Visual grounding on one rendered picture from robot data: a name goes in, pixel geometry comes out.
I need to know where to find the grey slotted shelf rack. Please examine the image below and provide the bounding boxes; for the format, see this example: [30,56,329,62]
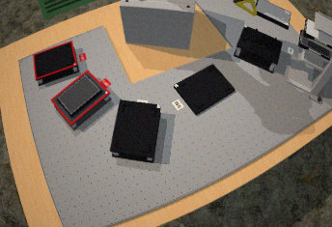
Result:
[287,12,332,96]

